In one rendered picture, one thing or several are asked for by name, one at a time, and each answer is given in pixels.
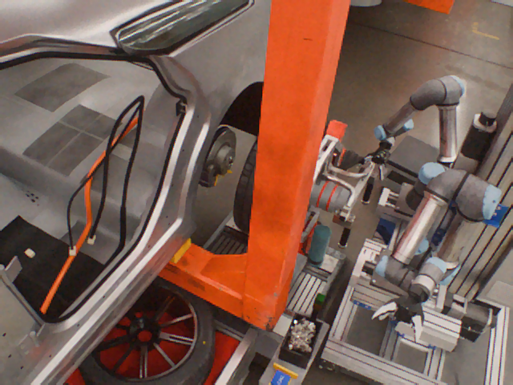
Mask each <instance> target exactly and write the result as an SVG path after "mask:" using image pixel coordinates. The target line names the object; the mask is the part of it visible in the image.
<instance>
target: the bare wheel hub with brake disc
mask: <svg viewBox="0 0 513 385"><path fill-rule="evenodd" d="M235 149H236V135H235V133H234V131H232V130H229V129H227V128H225V129H223V130H221V131H219V132H217V133H216V135H215V136H214V137H213V138H212V142H211V143H210V146H209V150H208V153H207V155H206V158H205V161H204V166H203V169H202V170H204V171H205V169H206V168H207V167H208V166H209V165H210V164H212V165H215V166H216V171H215V172H214V173H213V176H214V177H216V174H217V173H218V177H217V181H216V185H217V184H218V183H219V182H220V181H221V180H222V179H223V178H222V176H225V175H227V173H228V170H230V169H231V168H226V163H227V160H228V158H229V157H232V158H233V163H234V161H235V157H236V152H235ZM233 163H232V164H233ZM231 167H232V166H231ZM216 185H213V186H212V187H214V186H216Z"/></svg>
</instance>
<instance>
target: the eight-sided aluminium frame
mask: <svg viewBox="0 0 513 385"><path fill-rule="evenodd" d="M326 146H327V147H328V149H327V151H326V152H325V154H324V155H323V157H322V158H321V159H320V160H317V165H316V169H315V173H314V178H313V185H312V188H311V191H312V189H313V186H314V184H315V181H316V179H317V178H318V176H319V175H320V173H321V170H322V168H323V166H324V164H325V162H326V161H327V160H328V159H329V157H330V155H331V153H333V154H334V153H335V154H337V155H336V158H335V161H334V165H333V166H334V167H336V166H338V165H339V162H340V159H341V154H342V152H343V145H342V144H341V142H339V139H338V138H336V137H333V136H330V135H327V136H325V138H323V140H322V142H321V146H320V150H319V154H318V155H321V153H322V151H324V150H325V148H326ZM332 160H333V156H332ZM332 160H331V164H332ZM322 211H323V209H320V208H318V207H315V206H313V205H310V207H309V210H308V212H307V213H306V215H305V223H304V227H305V224H306V223H307V221H308V220H309V217H310V216H312V217H313V218H312V219H311V222H310V223H309V225H308V227H307V228H306V230H305V231H304V232H302V235H301V242H302V243H303V242H304V241H305V239H306V238H307V236H308V234H309V232H310V230H311V229H312V227H313V226H314V224H315V222H316V221H317V219H319V217H320V215H321V213H322ZM304 227H303V228H304Z"/></svg>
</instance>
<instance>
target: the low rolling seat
mask: <svg viewBox="0 0 513 385"><path fill-rule="evenodd" d="M438 155H439V149H438V148H435V147H434V146H432V145H430V144H427V143H425V142H423V141H421V140H419V139H418V138H416V137H413V136H411V135H409V134H406V135H405V136H404V137H403V139H402V140H401V141H400V142H399V144H398V145H397V146H396V147H395V148H394V150H393V151H392V152H391V156H390V158H389V157H388V159H389V161H388V162H387V163H386V169H387V173H386V174H385V175H384V178H383V180H382V181H381V180H380V177H379V180H378V183H379V184H381V185H382V186H381V192H380V193H381V194H382V192H383V190H384V188H389V189H391V190H393V191H395V192H396V193H400V191H401V188H402V184H403V182H405V183H407V184H412V185H414V183H415V181H416V179H417V177H418V173H419V171H420V169H421V168H422V166H423V165H424V164H427V163H430V162H434V163H437V157H438Z"/></svg>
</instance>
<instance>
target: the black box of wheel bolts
mask: <svg viewBox="0 0 513 385"><path fill-rule="evenodd" d="M323 324H324V323H323V322H319V321H318V320H315V319H313V318H309V317H306V316H304V315H302V314H298V313H297V312H295V314H294V316H293V319H292V321H291V323H290V326H289V328H288V331H287V333H286V336H285V339H284V341H283V343H282V345H281V349H280V352H279V356H278V359H280V360H282V361H286V362H287V363H291V364H293V365H294V366H297V367H300V368H302V369H306V368H307V366H308V364H309V361H310V359H311V356H312V353H313V350H314V347H315V345H316V342H317V338H318V335H319V334H320V333H321V329H322V327H323Z"/></svg>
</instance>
